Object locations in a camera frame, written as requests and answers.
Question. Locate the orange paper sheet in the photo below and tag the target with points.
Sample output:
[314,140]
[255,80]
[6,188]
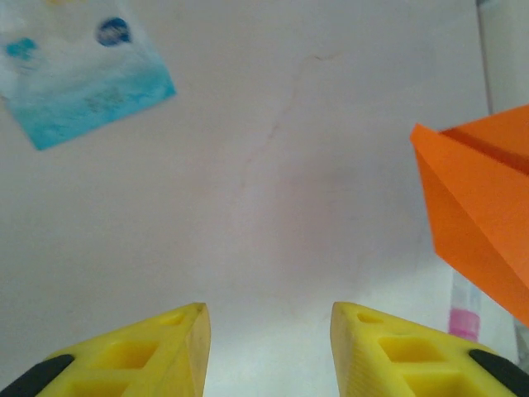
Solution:
[475,198]

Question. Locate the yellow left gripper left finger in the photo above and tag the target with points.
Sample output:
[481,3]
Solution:
[144,364]

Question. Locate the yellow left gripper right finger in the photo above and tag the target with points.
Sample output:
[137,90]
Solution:
[392,364]

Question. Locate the light blue snack packet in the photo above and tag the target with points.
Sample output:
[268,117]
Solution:
[82,82]

